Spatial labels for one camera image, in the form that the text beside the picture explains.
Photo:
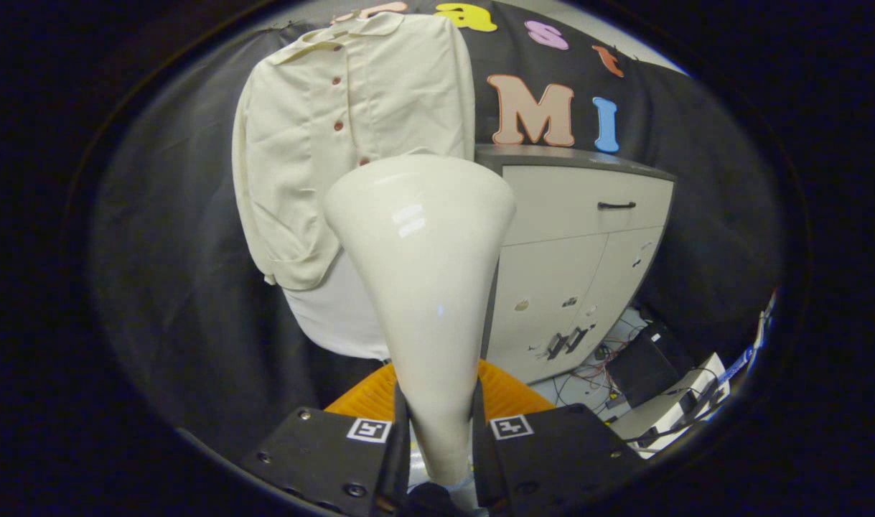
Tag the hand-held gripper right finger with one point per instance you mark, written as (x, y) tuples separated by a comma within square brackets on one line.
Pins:
[(559, 459)]

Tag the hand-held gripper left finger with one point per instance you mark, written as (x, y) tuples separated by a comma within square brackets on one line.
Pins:
[(322, 459)]

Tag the white garment steamer head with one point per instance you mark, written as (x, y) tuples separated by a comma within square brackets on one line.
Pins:
[(423, 287)]

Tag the cream button shirt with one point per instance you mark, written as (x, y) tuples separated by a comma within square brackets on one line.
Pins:
[(293, 165)]

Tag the white box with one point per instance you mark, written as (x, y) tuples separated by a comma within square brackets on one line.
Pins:
[(667, 416)]

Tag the black box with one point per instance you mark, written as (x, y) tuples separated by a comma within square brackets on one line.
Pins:
[(649, 366)]

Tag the white hanging board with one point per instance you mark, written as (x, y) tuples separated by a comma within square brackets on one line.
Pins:
[(337, 316)]

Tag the grey beige cabinet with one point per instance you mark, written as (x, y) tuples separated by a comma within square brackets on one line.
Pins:
[(573, 273)]

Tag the blue and white strip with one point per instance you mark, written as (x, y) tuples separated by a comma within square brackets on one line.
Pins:
[(749, 352)]

